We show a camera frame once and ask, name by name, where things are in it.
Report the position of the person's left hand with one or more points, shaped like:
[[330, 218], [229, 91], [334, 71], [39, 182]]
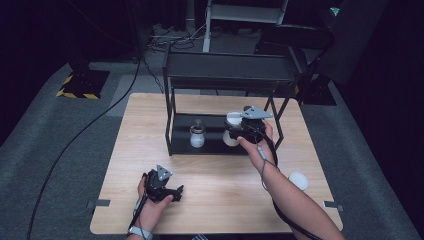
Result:
[[151, 213]]

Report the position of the grey tape strip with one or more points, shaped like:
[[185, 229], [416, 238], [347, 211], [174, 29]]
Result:
[[333, 205], [99, 202]]

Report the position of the white metal stand frame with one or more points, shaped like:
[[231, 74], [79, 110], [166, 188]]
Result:
[[245, 15]]

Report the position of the dark panel on stand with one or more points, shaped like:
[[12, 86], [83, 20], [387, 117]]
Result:
[[353, 36]]

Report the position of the white lid jar yellow powder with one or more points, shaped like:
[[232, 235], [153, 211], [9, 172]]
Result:
[[299, 180]]

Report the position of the black metal two-tier rack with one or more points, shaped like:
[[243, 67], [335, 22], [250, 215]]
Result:
[[213, 66]]

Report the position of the silver lid glass jar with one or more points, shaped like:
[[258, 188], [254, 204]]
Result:
[[197, 136]]

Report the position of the person's right hand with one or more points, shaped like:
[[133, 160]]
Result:
[[259, 153]]

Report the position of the yellow black striped stand base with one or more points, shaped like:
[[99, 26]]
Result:
[[83, 85]]

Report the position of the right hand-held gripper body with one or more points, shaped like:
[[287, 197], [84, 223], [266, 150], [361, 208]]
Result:
[[251, 128]]

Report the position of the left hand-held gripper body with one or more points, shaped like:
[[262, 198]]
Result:
[[159, 185]]

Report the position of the white wristwatch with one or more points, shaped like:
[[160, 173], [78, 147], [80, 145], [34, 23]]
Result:
[[140, 231]]

